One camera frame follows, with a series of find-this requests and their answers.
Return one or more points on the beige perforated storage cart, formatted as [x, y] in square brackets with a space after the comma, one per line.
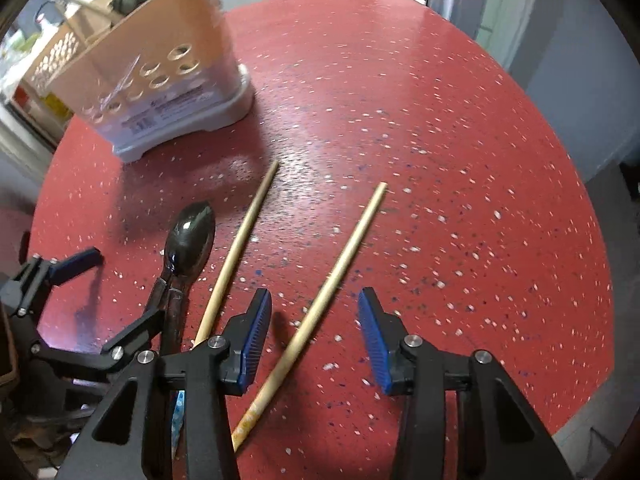
[50, 57]

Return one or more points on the wooden chopstick blue patterned end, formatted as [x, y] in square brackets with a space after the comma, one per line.
[177, 420]

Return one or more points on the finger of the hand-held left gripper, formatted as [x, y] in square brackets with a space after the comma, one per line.
[75, 264]
[145, 322]

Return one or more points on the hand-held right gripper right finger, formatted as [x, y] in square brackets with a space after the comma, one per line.
[375, 340]

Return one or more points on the beige plastic utensil holder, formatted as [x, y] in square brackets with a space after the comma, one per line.
[165, 50]

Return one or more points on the dark glossy spoon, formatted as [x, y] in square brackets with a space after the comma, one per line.
[192, 235]

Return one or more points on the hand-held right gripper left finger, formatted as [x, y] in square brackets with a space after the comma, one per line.
[252, 340]

